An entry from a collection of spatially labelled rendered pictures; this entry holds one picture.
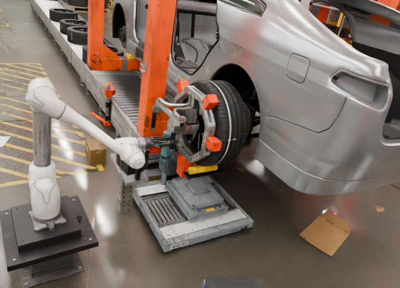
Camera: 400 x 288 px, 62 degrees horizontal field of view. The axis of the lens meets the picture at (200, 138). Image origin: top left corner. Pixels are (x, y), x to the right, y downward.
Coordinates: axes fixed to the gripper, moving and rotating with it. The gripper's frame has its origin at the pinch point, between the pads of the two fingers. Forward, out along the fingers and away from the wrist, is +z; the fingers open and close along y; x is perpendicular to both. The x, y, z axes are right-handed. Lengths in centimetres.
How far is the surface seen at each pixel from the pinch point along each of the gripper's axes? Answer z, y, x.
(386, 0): 279, -65, 111
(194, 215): 26, 8, -67
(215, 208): 48, 4, -68
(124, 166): -23.4, -25.4, -33.5
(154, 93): 11, -60, 11
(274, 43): 57, 15, 73
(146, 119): 6, -60, -13
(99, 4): 14, -253, 51
